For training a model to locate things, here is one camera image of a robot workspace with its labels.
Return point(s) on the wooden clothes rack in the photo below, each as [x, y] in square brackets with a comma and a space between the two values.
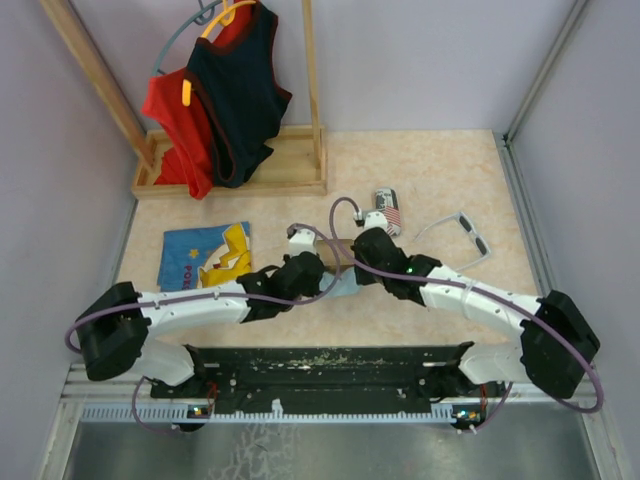
[298, 165]

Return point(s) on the plaid glasses case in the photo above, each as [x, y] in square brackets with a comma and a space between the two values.
[331, 253]

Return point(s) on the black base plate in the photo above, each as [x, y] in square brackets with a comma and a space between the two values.
[328, 380]

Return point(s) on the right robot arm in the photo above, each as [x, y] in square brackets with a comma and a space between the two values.
[550, 344]

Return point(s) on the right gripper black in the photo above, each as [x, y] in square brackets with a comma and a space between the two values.
[362, 277]

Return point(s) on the blue yellow cartoon pouch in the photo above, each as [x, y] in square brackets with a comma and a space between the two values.
[204, 257]

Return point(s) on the white frame sunglasses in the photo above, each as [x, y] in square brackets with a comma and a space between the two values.
[478, 241]

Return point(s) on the navy tank top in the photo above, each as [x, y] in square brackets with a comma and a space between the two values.
[244, 103]

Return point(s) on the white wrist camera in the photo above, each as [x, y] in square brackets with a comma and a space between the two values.
[301, 240]
[370, 219]

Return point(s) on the grey blue hanger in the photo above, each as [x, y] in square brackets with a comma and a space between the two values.
[202, 17]

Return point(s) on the red tank top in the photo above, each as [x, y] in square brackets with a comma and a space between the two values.
[171, 104]

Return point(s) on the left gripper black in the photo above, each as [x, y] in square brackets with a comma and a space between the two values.
[314, 289]

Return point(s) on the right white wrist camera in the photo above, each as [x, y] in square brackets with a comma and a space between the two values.
[370, 219]

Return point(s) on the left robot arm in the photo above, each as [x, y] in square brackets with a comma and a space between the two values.
[118, 333]

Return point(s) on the light blue cloth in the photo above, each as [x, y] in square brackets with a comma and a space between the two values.
[346, 284]

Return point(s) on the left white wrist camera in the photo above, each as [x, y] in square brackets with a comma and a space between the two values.
[301, 240]

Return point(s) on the flag newsprint glasses case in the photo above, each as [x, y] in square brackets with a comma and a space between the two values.
[386, 202]

